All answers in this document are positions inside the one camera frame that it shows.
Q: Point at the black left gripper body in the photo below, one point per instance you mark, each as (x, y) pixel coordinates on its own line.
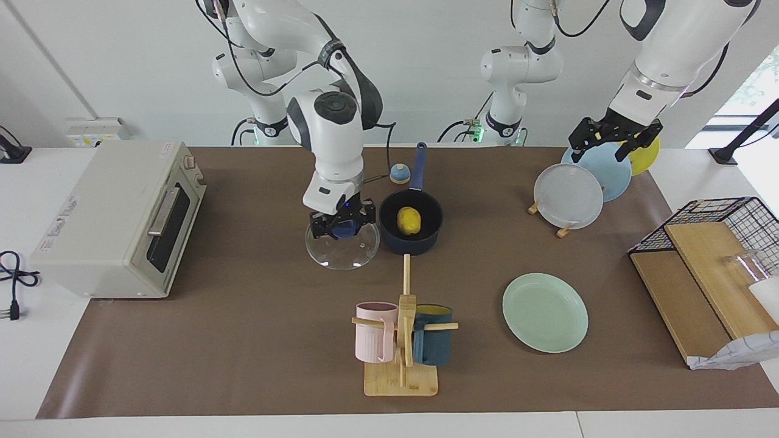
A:
(614, 128)

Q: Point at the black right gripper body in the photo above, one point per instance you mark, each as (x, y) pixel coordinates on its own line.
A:
(341, 213)

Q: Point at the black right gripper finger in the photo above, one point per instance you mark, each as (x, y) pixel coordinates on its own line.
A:
(322, 231)
(364, 223)

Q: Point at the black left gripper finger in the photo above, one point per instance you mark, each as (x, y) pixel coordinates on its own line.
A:
(623, 151)
(576, 153)

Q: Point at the glass lid with blue knob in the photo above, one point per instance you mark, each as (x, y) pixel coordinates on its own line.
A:
(341, 252)

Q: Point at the yellow lemon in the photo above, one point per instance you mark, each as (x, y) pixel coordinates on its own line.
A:
(409, 221)

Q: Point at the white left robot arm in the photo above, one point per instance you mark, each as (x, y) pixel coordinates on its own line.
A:
(675, 48)

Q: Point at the yellow plate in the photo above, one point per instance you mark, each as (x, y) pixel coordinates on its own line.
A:
(646, 159)

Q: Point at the light blue plate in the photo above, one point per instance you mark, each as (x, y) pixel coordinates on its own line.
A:
(611, 176)

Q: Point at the pale grey plate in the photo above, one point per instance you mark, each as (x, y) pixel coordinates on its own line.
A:
(567, 196)

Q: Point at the wooden plate rack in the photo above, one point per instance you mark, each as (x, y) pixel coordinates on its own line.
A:
(565, 231)

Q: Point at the mint green plate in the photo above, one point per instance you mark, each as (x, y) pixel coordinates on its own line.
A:
(544, 313)

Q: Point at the dark blue saucepan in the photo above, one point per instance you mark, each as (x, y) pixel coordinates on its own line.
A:
(411, 245)

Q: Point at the small blue knob lid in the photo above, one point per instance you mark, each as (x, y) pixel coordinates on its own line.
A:
(399, 175)

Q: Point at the brown table mat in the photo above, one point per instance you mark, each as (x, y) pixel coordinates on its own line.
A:
(243, 316)

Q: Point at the pink ribbed mug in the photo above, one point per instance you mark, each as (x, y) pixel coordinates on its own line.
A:
(372, 340)

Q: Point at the black clamp stand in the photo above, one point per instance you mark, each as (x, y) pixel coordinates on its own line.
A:
(745, 135)

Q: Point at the dark teal mug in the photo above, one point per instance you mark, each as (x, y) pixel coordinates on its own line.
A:
(433, 348)

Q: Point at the large light wooden board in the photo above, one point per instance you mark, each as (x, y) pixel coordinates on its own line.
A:
(712, 274)

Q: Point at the wooden mug stand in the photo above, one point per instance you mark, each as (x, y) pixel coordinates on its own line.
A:
(401, 380)

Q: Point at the darker wooden board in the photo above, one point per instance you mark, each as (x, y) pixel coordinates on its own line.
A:
(681, 304)

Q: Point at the clear glass cup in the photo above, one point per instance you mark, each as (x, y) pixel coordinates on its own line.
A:
(745, 264)

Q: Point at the white cup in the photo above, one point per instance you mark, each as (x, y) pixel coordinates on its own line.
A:
(768, 298)

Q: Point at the cream toaster oven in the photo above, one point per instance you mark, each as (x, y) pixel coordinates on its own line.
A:
(97, 231)

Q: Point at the white wall socket box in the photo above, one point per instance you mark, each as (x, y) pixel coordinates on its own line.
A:
(97, 131)

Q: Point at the black desk mount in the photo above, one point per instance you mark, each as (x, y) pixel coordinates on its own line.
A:
(12, 152)

